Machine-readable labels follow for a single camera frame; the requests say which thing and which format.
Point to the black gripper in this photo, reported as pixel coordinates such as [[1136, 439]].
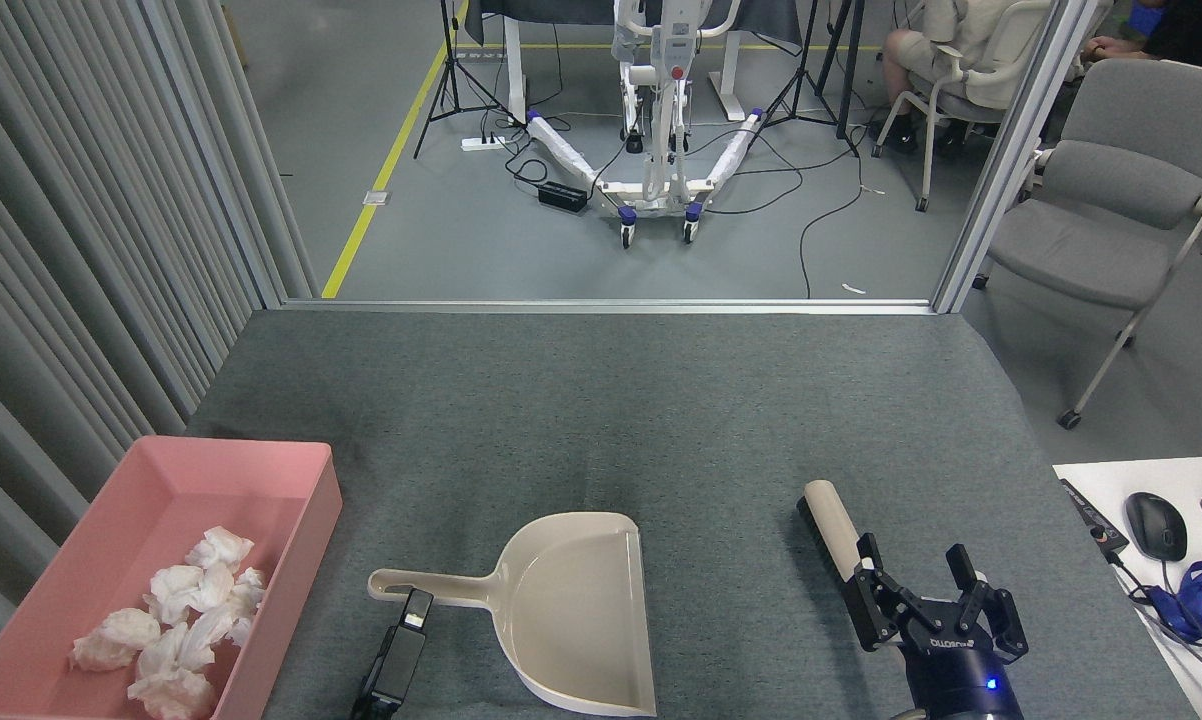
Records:
[[961, 680]]

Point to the black upright pole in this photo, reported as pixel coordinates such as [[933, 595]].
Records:
[[849, 70]]

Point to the black computer mouse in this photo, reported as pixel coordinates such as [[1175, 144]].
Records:
[[1156, 525]]

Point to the black flat controller box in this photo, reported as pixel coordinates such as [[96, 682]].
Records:
[[1091, 515]]

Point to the pink plastic bin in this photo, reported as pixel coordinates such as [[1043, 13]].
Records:
[[161, 490]]

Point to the black tripod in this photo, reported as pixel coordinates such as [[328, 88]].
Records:
[[806, 70], [451, 70]]

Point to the grey padded chair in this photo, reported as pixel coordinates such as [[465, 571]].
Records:
[[1111, 190]]

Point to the white desk with dark cloth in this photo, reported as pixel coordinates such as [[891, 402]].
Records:
[[513, 70]]

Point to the white stand on wheels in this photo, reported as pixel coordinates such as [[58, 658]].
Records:
[[661, 120]]

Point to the silver table edge rail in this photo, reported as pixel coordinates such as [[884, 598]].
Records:
[[611, 306]]

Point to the beige plastic dustpan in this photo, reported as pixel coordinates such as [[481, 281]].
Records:
[[576, 610]]

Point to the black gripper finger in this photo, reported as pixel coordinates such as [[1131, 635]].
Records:
[[401, 655]]

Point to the person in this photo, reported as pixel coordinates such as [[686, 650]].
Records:
[[966, 25], [1191, 30]]

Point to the black power adapter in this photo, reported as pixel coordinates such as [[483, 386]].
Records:
[[563, 196]]

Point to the white office chair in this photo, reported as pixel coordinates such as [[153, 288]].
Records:
[[1001, 70]]

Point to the grey pleated curtain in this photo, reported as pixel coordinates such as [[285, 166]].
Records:
[[41, 250]]

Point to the beige hand brush black bristles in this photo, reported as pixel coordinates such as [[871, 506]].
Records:
[[829, 520]]

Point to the white power strip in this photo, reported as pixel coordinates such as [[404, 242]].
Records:
[[483, 143]]

